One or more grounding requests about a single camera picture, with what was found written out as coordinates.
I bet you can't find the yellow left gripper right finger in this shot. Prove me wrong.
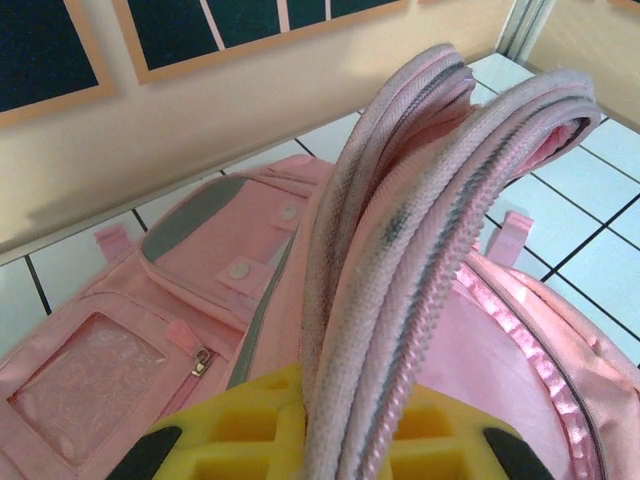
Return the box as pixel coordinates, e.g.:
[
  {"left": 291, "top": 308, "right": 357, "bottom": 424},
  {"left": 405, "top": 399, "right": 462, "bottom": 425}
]
[{"left": 393, "top": 384, "right": 551, "bottom": 480}]

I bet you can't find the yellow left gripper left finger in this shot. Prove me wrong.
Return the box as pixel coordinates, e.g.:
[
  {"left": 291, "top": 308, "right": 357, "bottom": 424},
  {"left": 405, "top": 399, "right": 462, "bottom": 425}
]
[{"left": 113, "top": 363, "right": 307, "bottom": 480}]

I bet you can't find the pink student backpack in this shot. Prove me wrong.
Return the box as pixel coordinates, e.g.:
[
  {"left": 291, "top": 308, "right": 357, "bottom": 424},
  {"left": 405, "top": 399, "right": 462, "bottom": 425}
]
[{"left": 0, "top": 42, "right": 640, "bottom": 480}]

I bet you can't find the aluminium corner post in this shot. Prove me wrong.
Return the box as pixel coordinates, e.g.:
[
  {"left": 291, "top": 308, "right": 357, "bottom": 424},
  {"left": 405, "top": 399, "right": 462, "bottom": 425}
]
[{"left": 499, "top": 0, "right": 547, "bottom": 61}]

